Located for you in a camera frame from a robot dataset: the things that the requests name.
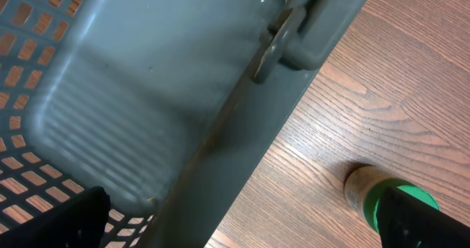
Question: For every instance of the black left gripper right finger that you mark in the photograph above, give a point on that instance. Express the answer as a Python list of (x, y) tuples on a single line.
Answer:
[(406, 222)]

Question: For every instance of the grey plastic mesh basket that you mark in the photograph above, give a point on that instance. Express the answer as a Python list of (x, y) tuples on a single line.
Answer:
[(168, 105)]

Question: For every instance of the green round lid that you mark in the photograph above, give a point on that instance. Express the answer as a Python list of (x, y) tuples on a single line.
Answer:
[(365, 186)]

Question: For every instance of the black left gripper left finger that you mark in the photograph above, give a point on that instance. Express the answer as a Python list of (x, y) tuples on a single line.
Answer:
[(80, 222)]

